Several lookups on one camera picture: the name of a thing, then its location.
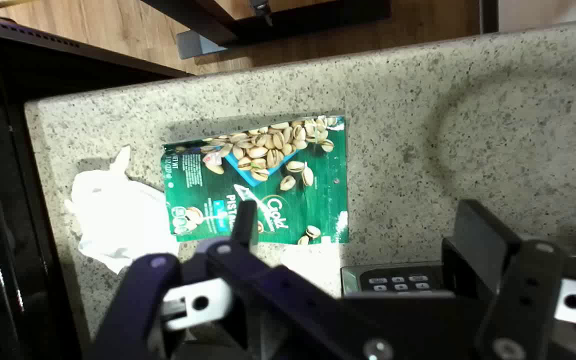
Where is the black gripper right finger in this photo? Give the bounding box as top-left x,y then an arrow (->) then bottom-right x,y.
359,200 -> 576,360

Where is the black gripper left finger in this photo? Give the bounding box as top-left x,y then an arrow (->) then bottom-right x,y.
88,200 -> 382,360

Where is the white paper napkin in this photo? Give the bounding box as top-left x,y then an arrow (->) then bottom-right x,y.
64,146 -> 178,274

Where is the green pistachio bag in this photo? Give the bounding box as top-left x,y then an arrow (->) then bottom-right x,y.
159,114 -> 349,244

